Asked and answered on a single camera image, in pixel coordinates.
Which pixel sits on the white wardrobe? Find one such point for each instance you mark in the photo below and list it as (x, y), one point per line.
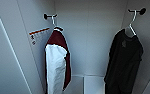
(87, 40)

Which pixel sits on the maroon jacket white sleeves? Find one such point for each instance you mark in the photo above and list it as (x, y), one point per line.
(56, 66)

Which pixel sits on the black garment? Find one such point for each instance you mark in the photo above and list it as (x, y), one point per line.
(124, 63)

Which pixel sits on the white label orange stripe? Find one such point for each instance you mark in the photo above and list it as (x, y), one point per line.
(38, 33)

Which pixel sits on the white box inside wardrobe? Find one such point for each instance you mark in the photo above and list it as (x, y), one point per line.
(94, 85)

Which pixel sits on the black wardrobe hook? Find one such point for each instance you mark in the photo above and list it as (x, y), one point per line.
(141, 11)
(47, 16)

